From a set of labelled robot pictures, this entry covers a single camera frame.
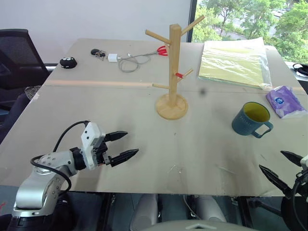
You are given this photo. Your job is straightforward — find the light grey rounded shape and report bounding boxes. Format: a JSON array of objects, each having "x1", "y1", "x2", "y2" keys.
[
  {"x1": 195, "y1": 194, "x2": 227, "y2": 223},
  {"x1": 130, "y1": 193, "x2": 160, "y2": 231}
]

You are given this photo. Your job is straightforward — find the black round puck white buttons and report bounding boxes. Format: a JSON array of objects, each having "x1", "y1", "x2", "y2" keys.
[{"x1": 59, "y1": 56, "x2": 78, "y2": 70}]

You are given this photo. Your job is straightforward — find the wooden mug tree stand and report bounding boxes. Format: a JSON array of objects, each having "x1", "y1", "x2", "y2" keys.
[{"x1": 145, "y1": 14, "x2": 205, "y2": 120}]

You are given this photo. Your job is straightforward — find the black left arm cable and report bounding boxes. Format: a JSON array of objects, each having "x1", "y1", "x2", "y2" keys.
[{"x1": 30, "y1": 120, "x2": 91, "y2": 197}]

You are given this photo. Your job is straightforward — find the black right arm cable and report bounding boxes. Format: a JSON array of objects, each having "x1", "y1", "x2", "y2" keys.
[{"x1": 291, "y1": 177, "x2": 308, "y2": 218}]

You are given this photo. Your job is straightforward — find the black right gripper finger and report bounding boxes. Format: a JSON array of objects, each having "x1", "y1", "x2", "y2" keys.
[
  {"x1": 258, "y1": 164, "x2": 292, "y2": 199},
  {"x1": 280, "y1": 150, "x2": 305, "y2": 167}
]

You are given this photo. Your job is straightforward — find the purple tissue pack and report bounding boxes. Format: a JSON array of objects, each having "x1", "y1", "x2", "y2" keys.
[{"x1": 265, "y1": 85, "x2": 307, "y2": 120}]

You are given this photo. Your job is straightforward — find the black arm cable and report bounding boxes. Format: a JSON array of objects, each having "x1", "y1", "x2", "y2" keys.
[
  {"x1": 30, "y1": 120, "x2": 91, "y2": 197},
  {"x1": 291, "y1": 177, "x2": 308, "y2": 218}
]

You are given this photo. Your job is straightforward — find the dark window frame post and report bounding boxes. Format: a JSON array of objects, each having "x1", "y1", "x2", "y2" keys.
[{"x1": 187, "y1": 0, "x2": 198, "y2": 43}]

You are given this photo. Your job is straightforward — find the black table leg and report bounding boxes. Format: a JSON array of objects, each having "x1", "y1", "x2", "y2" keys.
[
  {"x1": 97, "y1": 192, "x2": 115, "y2": 231},
  {"x1": 236, "y1": 196, "x2": 250, "y2": 231}
]

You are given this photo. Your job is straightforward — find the black mesh office chair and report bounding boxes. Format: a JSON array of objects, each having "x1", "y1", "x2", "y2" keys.
[{"x1": 0, "y1": 29, "x2": 51, "y2": 142}]

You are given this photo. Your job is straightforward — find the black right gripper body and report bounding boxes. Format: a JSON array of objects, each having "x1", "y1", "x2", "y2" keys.
[{"x1": 288, "y1": 171, "x2": 308, "y2": 200}]

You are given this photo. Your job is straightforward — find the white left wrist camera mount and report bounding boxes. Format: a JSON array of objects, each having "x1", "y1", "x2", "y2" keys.
[{"x1": 80, "y1": 122, "x2": 107, "y2": 170}]

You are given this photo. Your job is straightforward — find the blue mug with yellow inside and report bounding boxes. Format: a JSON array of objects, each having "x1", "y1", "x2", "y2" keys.
[{"x1": 231, "y1": 102, "x2": 274, "y2": 140}]

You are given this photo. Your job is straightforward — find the red handled scissors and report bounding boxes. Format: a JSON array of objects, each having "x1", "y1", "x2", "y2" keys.
[{"x1": 144, "y1": 45, "x2": 169, "y2": 57}]

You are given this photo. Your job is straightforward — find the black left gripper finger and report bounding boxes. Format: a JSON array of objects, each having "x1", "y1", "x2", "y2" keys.
[
  {"x1": 110, "y1": 148, "x2": 140, "y2": 167},
  {"x1": 103, "y1": 131, "x2": 128, "y2": 143}
]

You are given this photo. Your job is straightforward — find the grey rounded body shell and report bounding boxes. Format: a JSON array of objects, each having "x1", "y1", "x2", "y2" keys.
[{"x1": 143, "y1": 218, "x2": 262, "y2": 231}]

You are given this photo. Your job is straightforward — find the black strap object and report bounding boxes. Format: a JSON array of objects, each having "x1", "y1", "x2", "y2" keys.
[{"x1": 292, "y1": 63, "x2": 308, "y2": 78}]

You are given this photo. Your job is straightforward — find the grey charging cable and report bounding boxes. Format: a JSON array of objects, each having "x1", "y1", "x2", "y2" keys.
[{"x1": 117, "y1": 51, "x2": 158, "y2": 73}]

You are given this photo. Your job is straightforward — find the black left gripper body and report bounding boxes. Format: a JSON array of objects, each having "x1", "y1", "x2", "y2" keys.
[{"x1": 92, "y1": 136, "x2": 113, "y2": 167}]

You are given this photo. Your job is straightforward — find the yellow sheets in plastic bag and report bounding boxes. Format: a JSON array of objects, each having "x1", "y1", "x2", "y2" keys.
[{"x1": 197, "y1": 37, "x2": 274, "y2": 91}]

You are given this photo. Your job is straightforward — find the black key fob with keys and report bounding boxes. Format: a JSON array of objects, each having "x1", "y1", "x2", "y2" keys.
[{"x1": 90, "y1": 48, "x2": 107, "y2": 59}]

